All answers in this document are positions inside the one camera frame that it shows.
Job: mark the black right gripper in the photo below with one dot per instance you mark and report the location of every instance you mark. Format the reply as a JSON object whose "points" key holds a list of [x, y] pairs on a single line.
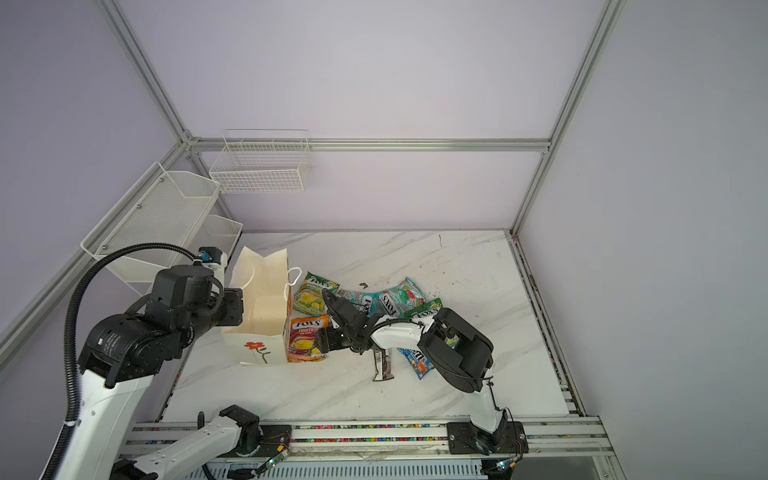
{"points": [[326, 340]]}

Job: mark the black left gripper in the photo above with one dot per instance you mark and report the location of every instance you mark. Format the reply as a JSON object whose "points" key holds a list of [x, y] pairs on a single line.
{"points": [[234, 315]]}

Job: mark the white flowered paper bag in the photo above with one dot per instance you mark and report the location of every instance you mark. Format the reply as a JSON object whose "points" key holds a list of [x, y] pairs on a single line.
{"points": [[266, 283]]}

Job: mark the pink Fox's fruits candy bag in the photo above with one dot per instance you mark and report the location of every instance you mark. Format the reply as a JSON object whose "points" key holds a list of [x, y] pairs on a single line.
{"points": [[304, 342]]}

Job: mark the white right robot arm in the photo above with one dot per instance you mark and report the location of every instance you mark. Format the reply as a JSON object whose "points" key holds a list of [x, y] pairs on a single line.
{"points": [[457, 350]]}

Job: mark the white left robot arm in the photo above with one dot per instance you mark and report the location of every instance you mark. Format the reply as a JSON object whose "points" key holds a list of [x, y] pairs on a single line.
{"points": [[107, 378]]}

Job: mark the green Fox's Spring Tea bag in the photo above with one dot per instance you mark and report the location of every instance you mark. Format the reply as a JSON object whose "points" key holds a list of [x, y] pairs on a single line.
{"points": [[309, 299]]}

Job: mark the teal green Fox's candy bag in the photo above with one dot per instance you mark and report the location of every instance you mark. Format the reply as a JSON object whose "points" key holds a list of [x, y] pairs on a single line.
{"points": [[402, 298]]}

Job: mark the green yellow Fox's candy bag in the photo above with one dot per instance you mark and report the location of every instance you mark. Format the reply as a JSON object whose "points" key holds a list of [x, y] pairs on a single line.
{"points": [[424, 314]]}

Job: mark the brown chocolate bar wrapper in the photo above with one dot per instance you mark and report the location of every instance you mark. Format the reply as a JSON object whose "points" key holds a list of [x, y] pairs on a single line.
{"points": [[382, 363]]}

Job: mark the blue M&M's packet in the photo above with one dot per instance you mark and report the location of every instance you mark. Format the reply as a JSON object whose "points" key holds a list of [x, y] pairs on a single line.
{"points": [[420, 364]]}

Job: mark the white mesh two-tier shelf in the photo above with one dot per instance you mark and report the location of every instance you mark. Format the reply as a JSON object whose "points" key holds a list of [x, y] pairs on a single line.
{"points": [[174, 207]]}

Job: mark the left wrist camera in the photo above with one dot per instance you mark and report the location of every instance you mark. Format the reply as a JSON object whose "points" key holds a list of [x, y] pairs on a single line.
{"points": [[214, 259]]}

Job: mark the white wire basket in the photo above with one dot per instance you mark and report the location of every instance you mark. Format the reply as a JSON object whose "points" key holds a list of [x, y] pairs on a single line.
{"points": [[258, 161]]}

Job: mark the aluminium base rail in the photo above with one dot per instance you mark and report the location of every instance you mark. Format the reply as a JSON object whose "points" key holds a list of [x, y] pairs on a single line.
{"points": [[429, 439]]}

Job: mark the aluminium frame post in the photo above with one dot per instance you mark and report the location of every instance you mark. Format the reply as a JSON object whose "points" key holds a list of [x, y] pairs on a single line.
{"points": [[129, 42]]}

